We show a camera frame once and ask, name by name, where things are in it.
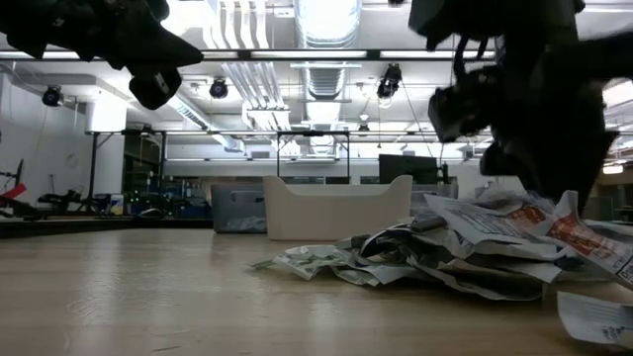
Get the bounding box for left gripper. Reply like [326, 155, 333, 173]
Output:
[0, 0, 205, 70]

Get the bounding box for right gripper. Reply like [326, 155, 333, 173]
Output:
[478, 29, 633, 215]

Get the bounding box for large white packet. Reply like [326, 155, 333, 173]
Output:
[423, 192, 570, 261]

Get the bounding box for black ceiling spotlight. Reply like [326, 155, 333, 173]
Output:
[209, 76, 229, 100]
[376, 62, 404, 100]
[42, 84, 64, 108]

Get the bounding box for orange printed white packet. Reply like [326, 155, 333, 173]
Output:
[546, 190, 633, 291]

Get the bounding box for dark grey storage bin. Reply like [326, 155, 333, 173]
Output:
[410, 183, 460, 219]
[211, 183, 268, 234]

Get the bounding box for black monitor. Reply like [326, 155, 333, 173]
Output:
[378, 153, 439, 185]

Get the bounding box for dark printed white packet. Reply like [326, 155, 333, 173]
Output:
[345, 229, 446, 268]

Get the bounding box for white packet with text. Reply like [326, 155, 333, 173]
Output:
[556, 290, 633, 347]

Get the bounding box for blue crates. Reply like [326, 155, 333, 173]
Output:
[166, 180, 214, 220]

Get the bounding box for white plastic bin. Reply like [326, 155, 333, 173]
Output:
[262, 174, 414, 242]

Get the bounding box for red bar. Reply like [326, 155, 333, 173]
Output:
[0, 182, 29, 202]

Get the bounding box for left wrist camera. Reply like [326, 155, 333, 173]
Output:
[129, 66, 183, 111]

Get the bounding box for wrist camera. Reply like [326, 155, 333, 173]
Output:
[129, 66, 183, 111]
[427, 66, 501, 144]

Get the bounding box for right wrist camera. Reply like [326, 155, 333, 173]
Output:
[427, 66, 501, 144]

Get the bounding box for black square frame stand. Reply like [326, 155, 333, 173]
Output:
[275, 130, 352, 179]

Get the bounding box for silver ventilation duct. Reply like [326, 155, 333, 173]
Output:
[294, 0, 363, 155]

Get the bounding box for black aluminium table frame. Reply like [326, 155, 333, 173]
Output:
[0, 216, 633, 239]

